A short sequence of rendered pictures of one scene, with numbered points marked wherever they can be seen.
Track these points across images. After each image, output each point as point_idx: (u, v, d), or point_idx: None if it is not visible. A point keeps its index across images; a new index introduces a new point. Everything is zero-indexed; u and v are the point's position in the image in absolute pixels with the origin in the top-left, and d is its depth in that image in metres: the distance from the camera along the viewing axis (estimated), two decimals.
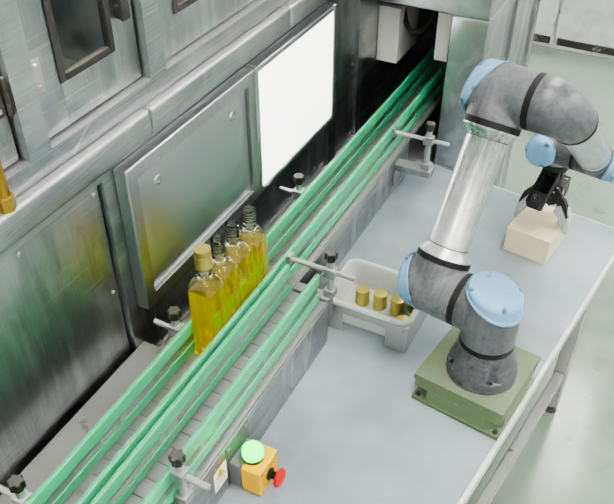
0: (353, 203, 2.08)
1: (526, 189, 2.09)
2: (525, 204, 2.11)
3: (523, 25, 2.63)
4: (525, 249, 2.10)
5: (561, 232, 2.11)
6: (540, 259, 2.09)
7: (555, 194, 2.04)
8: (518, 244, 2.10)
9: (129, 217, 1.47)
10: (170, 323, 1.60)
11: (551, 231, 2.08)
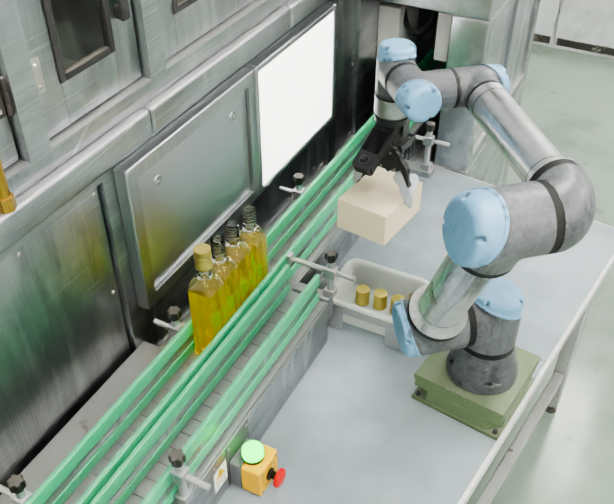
0: None
1: None
2: None
3: (523, 25, 2.63)
4: (360, 226, 1.68)
5: (407, 205, 1.70)
6: (378, 239, 1.67)
7: (392, 156, 1.62)
8: (352, 220, 1.69)
9: (129, 217, 1.47)
10: (170, 323, 1.60)
11: (391, 203, 1.66)
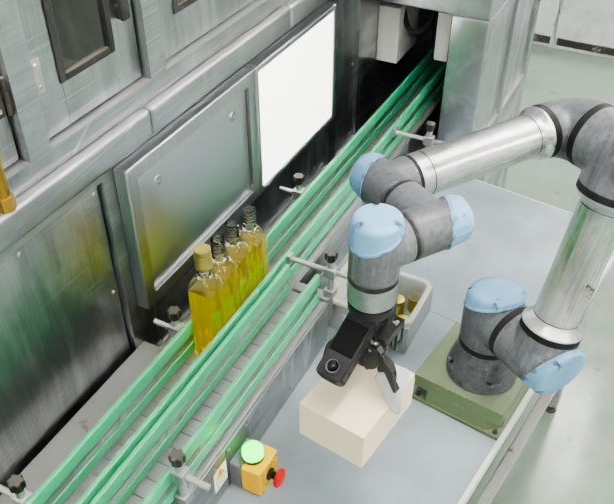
0: (353, 203, 2.08)
1: (330, 340, 1.23)
2: None
3: (523, 25, 2.63)
4: (330, 440, 1.24)
5: None
6: (354, 459, 1.23)
7: (372, 354, 1.18)
8: (319, 431, 1.24)
9: (129, 217, 1.47)
10: (170, 323, 1.60)
11: (372, 412, 1.22)
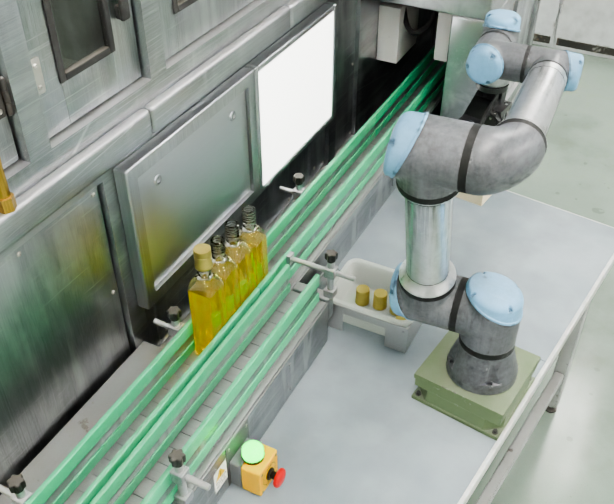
0: (353, 203, 2.08)
1: (459, 117, 1.78)
2: None
3: (523, 25, 2.63)
4: None
5: None
6: (476, 200, 1.78)
7: (492, 121, 1.73)
8: None
9: (129, 217, 1.47)
10: (170, 323, 1.60)
11: None
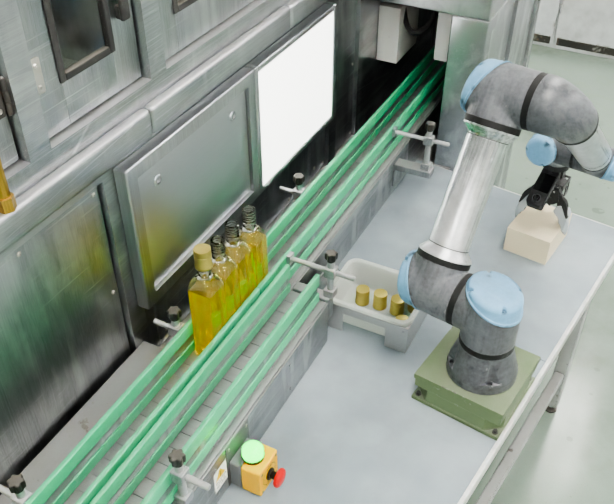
0: (353, 203, 2.08)
1: (526, 189, 2.09)
2: (525, 204, 2.11)
3: (523, 25, 2.63)
4: (525, 249, 2.10)
5: (561, 232, 2.11)
6: (540, 260, 2.09)
7: (555, 194, 2.04)
8: (518, 244, 2.10)
9: (129, 217, 1.47)
10: (170, 323, 1.60)
11: (552, 231, 2.08)
